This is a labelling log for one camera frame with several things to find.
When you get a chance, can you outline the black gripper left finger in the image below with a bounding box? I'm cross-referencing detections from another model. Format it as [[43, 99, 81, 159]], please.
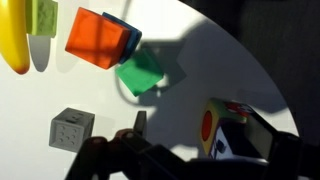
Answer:
[[64, 110, 186, 180]]

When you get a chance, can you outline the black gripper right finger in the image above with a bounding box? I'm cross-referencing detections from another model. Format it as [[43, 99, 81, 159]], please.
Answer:
[[263, 131, 304, 180]]

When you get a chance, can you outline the grey block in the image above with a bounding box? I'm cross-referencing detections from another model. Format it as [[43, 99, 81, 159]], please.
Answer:
[[48, 107, 96, 154]]

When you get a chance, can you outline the orange block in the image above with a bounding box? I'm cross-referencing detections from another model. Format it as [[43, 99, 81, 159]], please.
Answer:
[[64, 7, 132, 70]]

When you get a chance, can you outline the blue block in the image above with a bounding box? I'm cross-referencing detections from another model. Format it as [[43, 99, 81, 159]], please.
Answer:
[[101, 11, 143, 65]]

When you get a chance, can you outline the lime green flat block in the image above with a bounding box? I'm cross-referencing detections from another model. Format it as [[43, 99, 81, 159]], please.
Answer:
[[25, 0, 59, 38]]

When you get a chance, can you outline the black and white picture cube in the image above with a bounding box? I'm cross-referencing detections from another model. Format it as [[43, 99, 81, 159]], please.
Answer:
[[209, 121, 268, 162]]

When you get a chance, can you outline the yellow cube with orange circle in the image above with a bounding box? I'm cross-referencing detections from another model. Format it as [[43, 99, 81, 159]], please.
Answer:
[[199, 97, 251, 158]]

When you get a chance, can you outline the yellow banana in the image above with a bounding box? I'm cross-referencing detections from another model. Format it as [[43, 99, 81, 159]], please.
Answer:
[[0, 0, 31, 75]]

